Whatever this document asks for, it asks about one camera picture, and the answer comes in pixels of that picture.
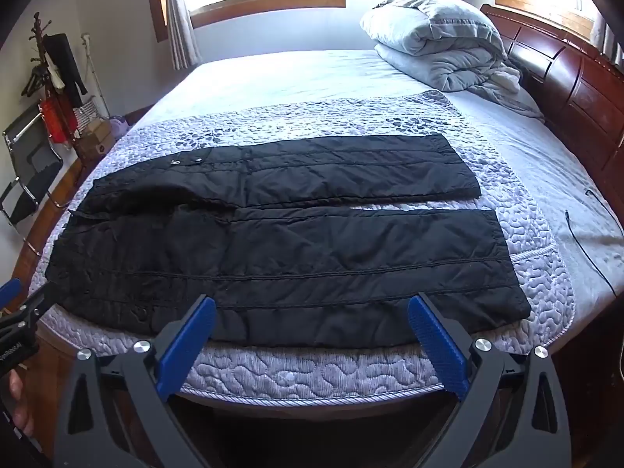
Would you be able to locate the black padded pants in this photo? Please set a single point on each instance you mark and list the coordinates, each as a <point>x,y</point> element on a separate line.
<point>318,242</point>

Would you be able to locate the red garment on rack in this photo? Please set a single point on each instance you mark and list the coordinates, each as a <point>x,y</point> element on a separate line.
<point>59,118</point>

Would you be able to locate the dark wooden headboard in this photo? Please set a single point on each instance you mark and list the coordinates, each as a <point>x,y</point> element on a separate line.
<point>577,89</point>

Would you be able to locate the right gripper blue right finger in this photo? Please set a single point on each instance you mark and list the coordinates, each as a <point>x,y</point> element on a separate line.
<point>510,409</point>

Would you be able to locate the wooden coat rack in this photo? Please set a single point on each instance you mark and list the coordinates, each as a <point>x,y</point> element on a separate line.
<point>45,76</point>

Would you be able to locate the person left hand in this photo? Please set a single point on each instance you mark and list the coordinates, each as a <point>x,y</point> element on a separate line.
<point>22,417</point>

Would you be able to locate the white curtain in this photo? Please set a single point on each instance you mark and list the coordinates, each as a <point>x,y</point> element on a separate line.
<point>185,53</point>

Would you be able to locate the folded grey duvet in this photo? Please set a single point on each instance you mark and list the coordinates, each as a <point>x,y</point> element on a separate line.
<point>451,46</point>

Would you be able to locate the black garment on rack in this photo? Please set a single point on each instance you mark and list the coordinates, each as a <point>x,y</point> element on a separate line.
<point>59,50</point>

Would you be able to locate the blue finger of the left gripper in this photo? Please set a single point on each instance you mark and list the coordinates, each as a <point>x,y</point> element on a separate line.
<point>9,291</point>

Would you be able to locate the black office chair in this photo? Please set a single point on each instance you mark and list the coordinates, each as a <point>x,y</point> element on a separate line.
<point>36,164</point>

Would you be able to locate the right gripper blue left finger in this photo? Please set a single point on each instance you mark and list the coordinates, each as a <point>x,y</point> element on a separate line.
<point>115,411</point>

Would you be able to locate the cardboard box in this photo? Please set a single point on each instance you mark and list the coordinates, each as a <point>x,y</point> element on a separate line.
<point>96,139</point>

